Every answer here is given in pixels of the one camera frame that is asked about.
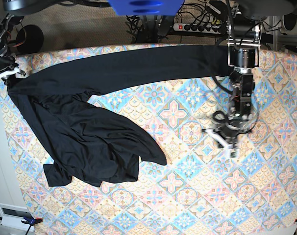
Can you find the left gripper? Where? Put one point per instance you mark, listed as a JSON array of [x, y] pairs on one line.
[[229, 127]]

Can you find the blue clamp bottom left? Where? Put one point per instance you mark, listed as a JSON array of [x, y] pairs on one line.
[[31, 221]]

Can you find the black round stool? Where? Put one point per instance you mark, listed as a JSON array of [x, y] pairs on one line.
[[30, 39]]

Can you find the white wall vent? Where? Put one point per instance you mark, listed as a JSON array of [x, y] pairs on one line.
[[16, 211]]

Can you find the white round speaker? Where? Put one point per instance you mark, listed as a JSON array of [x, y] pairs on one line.
[[289, 21]]

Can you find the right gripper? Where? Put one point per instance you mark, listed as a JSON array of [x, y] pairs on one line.
[[6, 64]]

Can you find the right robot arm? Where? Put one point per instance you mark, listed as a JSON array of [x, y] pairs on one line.
[[11, 13]]

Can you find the black long-sleeve t-shirt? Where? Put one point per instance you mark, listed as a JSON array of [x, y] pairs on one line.
[[94, 144]]

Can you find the white power strip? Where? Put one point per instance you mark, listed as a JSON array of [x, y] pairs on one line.
[[196, 28]]

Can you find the patterned tablecloth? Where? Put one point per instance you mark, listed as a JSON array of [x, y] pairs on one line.
[[200, 191]]

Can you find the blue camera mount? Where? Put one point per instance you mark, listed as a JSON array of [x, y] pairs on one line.
[[146, 7]]

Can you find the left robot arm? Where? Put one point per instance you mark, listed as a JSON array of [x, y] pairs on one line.
[[244, 32]]

